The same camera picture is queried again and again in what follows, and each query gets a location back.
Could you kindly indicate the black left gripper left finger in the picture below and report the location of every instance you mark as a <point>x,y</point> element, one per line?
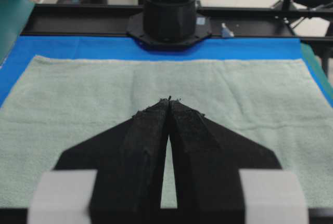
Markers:
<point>113,177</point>

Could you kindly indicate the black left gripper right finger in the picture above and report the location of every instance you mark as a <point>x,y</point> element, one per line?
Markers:
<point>224,177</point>

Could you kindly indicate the light green bath towel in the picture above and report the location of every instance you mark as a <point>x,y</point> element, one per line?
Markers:
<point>56,104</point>

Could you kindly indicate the blue table cloth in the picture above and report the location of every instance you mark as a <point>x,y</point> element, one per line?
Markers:
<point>125,48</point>

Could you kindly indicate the black aluminium table frame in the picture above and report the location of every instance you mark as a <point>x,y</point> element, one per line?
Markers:
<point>119,21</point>

